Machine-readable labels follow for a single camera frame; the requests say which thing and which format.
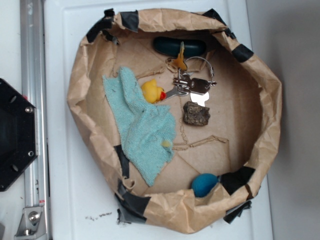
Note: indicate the dark teal oval object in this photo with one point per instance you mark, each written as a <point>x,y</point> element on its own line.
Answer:
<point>172,46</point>

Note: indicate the silver metal corner bracket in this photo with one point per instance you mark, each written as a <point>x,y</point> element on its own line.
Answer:
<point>32,225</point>

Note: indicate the aluminium extrusion rail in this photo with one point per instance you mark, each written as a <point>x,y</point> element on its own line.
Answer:
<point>33,82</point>

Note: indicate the silver key bunch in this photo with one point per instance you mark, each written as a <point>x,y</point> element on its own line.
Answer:
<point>196,88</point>

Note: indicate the brown rough rock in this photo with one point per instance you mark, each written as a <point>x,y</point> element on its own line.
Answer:
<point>195,114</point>

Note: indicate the blue ball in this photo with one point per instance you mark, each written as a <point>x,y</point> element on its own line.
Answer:
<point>203,184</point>

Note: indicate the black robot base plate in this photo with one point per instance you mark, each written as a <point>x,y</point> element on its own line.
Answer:
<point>17,135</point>

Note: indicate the light blue terry cloth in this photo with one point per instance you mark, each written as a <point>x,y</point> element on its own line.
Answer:
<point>147,131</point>

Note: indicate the brown paper taped bin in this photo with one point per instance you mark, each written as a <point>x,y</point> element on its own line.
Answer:
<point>238,145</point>

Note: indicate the yellow rubber duck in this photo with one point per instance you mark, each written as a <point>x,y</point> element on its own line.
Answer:
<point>152,92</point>

